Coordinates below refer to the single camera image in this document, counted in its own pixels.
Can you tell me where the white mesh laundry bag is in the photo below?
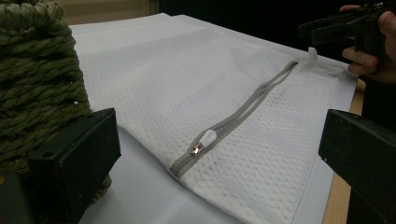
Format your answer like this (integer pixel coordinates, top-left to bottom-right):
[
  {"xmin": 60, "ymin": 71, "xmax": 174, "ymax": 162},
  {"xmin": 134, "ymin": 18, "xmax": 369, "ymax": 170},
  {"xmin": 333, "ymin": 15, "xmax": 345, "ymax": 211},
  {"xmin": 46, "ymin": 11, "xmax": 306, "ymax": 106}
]
[{"xmin": 69, "ymin": 13, "xmax": 347, "ymax": 224}]

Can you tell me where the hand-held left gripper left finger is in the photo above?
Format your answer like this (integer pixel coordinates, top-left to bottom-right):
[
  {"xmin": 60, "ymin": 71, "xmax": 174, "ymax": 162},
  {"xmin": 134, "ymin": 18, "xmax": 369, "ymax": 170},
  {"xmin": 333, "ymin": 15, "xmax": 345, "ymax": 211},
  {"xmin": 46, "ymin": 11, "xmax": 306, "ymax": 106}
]
[{"xmin": 27, "ymin": 107, "xmax": 122, "ymax": 224}]

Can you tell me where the green woven basket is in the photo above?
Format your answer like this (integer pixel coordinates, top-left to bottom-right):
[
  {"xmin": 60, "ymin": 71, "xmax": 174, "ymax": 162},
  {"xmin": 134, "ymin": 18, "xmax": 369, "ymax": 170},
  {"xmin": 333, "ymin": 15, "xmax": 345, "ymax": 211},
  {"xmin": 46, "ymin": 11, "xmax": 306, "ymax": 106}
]
[{"xmin": 0, "ymin": 0, "xmax": 112, "ymax": 206}]

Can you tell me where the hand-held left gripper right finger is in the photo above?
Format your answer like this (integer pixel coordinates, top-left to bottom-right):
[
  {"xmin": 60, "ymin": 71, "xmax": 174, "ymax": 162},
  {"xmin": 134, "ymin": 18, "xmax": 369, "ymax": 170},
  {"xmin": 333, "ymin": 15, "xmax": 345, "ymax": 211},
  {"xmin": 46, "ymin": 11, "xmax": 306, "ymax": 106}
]
[{"xmin": 318, "ymin": 108, "xmax": 396, "ymax": 224}]

